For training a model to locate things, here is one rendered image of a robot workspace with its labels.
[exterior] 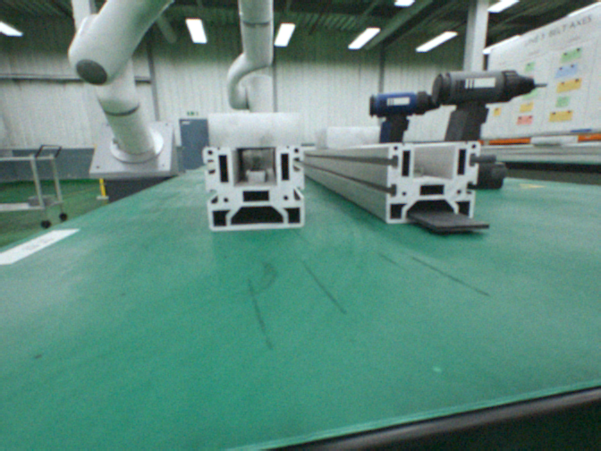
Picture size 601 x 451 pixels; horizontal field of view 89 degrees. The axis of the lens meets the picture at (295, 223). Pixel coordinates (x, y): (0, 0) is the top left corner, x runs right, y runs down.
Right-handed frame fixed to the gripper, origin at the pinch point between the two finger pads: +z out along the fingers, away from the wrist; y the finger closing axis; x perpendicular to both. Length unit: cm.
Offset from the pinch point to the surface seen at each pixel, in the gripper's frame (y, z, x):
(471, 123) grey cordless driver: -40, -10, 59
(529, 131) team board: -265, -21, -183
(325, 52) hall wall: -232, -364, -1127
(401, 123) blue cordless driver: -35, -12, 38
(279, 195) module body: -2, -1, 85
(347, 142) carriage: -18, -7, 53
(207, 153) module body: 5, -6, 85
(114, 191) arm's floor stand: 54, 7, 0
